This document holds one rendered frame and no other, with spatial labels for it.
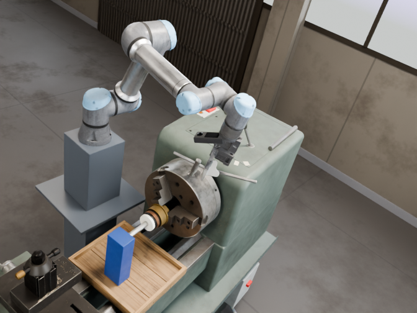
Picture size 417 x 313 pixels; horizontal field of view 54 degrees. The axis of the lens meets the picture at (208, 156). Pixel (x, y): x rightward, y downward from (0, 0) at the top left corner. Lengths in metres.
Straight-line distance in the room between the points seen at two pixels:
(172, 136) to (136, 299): 0.68
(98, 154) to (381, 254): 2.51
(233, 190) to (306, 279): 1.58
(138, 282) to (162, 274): 0.11
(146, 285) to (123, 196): 0.66
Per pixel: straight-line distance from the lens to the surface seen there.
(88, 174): 1.95
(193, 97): 1.31
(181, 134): 1.80
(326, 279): 3.20
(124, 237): 1.51
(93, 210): 2.11
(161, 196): 1.63
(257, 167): 1.72
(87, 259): 1.73
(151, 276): 1.69
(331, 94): 4.01
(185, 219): 1.62
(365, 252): 3.58
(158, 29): 1.61
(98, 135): 1.90
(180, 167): 1.64
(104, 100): 1.83
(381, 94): 3.83
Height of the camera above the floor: 2.23
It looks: 35 degrees down
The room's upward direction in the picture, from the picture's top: 14 degrees clockwise
